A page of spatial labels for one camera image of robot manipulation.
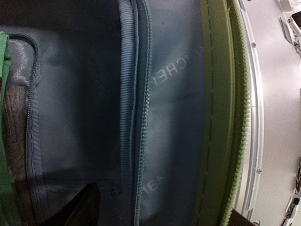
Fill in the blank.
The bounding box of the green tie-dye garment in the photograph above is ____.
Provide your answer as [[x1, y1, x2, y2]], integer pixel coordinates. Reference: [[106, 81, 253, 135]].
[[0, 30, 15, 226]]

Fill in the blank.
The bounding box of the grey folded garment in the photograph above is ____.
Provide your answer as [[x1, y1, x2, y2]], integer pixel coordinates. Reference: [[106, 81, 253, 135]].
[[3, 84, 36, 226]]

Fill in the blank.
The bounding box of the green hard-shell suitcase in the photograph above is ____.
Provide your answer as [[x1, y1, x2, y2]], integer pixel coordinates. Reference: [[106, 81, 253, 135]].
[[0, 0, 250, 226]]

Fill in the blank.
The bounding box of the curved aluminium rail base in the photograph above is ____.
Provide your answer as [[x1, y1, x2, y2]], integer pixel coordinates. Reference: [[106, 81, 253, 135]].
[[236, 0, 264, 221]]

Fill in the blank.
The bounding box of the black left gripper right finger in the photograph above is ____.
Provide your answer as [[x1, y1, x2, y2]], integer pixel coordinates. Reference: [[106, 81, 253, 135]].
[[227, 209, 259, 226]]

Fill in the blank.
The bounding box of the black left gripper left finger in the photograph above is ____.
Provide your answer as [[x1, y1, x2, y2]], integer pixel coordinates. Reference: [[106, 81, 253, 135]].
[[41, 183, 101, 226]]

